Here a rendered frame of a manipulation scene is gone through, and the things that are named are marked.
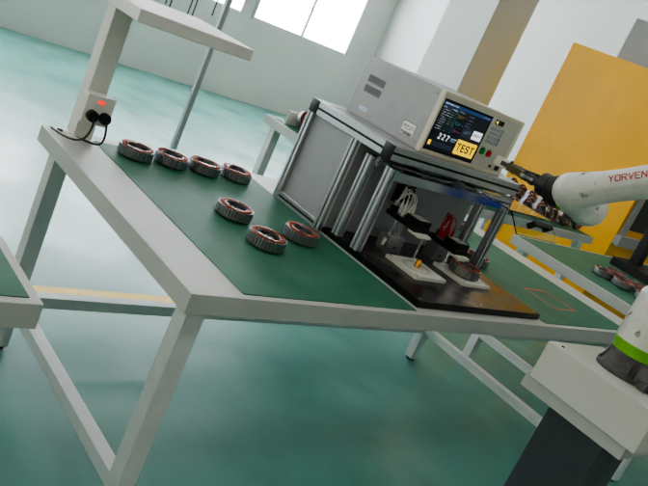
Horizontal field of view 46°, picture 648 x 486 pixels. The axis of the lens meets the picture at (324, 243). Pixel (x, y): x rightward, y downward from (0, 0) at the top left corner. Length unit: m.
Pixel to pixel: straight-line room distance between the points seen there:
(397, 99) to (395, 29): 8.01
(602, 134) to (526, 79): 2.93
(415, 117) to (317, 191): 0.40
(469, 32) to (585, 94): 1.05
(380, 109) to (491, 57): 4.06
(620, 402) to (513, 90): 7.25
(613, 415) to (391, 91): 1.22
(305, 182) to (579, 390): 1.12
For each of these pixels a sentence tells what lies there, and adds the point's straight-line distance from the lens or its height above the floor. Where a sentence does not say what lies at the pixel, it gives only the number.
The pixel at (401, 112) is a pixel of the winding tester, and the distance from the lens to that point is 2.53.
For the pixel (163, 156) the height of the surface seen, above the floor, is 0.78.
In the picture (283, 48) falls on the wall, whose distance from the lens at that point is 9.81.
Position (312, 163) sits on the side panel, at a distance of 2.59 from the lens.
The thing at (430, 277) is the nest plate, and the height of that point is 0.78.
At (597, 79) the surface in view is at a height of 1.75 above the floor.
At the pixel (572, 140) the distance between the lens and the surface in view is 6.34.
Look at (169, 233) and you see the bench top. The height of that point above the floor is 0.75.
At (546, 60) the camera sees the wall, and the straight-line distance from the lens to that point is 8.97.
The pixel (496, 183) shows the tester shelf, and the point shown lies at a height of 1.09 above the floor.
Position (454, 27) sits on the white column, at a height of 1.69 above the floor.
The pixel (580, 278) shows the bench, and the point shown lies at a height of 0.73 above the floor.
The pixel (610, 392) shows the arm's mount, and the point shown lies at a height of 0.84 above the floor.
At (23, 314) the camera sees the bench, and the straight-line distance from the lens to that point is 1.42.
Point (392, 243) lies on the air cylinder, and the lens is 2.54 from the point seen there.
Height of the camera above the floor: 1.38
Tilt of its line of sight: 15 degrees down
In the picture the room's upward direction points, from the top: 24 degrees clockwise
